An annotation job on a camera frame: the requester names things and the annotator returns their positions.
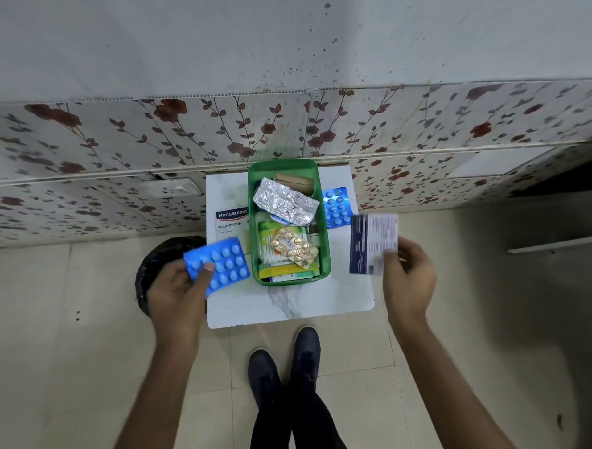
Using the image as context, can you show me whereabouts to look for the yellow and green medicine box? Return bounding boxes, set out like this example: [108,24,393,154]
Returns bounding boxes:
[258,262,321,283]

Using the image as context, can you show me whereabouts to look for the black trash bin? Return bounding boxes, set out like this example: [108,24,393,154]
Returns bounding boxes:
[135,235,207,318]

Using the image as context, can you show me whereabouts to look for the white plaster box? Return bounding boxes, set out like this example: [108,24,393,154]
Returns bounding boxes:
[215,206,250,237]

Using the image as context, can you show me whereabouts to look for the person's left hand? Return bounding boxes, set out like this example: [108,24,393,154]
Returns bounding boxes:
[147,259,216,348]

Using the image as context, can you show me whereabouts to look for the silver foil blister pack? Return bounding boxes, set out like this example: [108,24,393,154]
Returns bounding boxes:
[253,178,320,227]

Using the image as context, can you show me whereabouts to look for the person's right forearm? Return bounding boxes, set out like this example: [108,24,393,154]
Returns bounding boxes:
[388,315,518,449]

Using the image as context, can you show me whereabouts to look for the person's black shoe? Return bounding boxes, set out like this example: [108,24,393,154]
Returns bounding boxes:
[248,349,284,410]
[290,327,322,387]

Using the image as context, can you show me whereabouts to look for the person's left black shoe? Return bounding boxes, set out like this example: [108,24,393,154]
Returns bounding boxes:
[248,349,284,410]

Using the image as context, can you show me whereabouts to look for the brown bandage roll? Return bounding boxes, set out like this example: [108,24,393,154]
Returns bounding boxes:
[275,173,315,196]

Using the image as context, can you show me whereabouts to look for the blue pill blister pack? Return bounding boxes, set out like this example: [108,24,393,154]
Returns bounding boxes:
[183,237,251,298]
[322,186,354,229]

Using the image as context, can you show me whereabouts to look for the person's left forearm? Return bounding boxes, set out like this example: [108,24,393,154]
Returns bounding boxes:
[114,340,199,449]

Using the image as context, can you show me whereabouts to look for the small white marble table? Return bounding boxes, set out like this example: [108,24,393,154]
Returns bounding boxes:
[205,165,376,330]

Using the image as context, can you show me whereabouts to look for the green plastic basket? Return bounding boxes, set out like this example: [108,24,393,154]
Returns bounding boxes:
[247,159,332,287]

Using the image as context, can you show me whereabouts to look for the white and navy medicine box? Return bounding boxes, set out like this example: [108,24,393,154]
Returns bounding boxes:
[349,213,399,276]

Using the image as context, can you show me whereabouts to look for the cotton swab packet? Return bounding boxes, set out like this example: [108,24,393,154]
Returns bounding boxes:
[257,220,288,266]

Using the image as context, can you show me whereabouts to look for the person's right black shoe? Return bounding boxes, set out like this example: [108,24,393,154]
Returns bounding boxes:
[290,327,322,387]

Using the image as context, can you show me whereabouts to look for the person's right hand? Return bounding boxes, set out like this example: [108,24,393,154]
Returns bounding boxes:
[382,236,437,327]

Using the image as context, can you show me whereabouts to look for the person's black trousers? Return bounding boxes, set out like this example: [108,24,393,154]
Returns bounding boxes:
[250,379,347,449]

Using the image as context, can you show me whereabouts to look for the gold pill blister pack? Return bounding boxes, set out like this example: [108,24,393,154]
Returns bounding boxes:
[270,226,320,269]

